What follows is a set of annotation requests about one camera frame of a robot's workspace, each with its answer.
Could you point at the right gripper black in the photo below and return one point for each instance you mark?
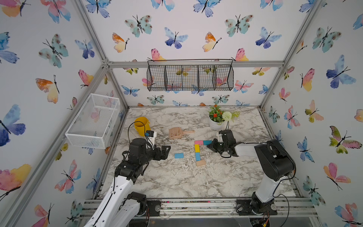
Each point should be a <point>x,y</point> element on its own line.
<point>212,145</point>

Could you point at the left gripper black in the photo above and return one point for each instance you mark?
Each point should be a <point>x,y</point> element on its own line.
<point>164,154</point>

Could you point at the teal building block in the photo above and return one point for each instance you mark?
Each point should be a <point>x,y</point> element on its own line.
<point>207,143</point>

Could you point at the light blue building block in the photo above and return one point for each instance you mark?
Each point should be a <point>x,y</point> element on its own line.
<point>179,156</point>

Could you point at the yellow building block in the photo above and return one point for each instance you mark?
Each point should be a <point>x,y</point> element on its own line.
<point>197,148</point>

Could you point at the tan building block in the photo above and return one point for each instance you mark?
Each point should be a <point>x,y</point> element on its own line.
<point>201,163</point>

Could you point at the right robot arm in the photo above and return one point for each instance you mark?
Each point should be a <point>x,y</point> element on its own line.
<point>276,164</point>

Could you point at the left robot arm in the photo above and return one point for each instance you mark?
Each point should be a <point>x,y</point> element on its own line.
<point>121,204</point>

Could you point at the beige plastic slotted scoop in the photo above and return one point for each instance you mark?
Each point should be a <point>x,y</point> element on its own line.
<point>178,132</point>

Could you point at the white pot artificial flowers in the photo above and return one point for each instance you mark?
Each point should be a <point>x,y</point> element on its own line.
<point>217,117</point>

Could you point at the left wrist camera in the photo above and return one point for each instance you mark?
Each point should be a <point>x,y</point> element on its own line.
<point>150,137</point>

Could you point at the black wire wall basket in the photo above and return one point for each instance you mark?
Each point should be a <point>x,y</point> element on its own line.
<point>190,75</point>

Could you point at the white mesh wall basket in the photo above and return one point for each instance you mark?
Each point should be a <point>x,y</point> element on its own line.
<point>93,124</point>

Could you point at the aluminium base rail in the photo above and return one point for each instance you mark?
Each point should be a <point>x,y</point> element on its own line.
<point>228,208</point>

